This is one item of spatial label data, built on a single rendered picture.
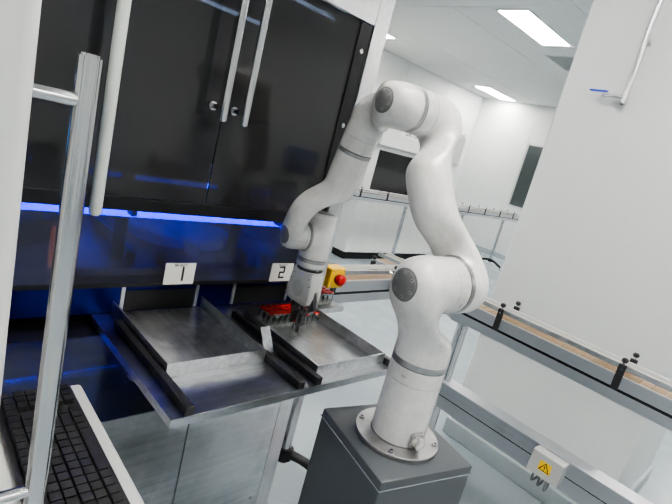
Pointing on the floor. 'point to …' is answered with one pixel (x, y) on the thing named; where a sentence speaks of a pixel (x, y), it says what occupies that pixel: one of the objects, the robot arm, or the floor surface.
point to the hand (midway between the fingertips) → (297, 317)
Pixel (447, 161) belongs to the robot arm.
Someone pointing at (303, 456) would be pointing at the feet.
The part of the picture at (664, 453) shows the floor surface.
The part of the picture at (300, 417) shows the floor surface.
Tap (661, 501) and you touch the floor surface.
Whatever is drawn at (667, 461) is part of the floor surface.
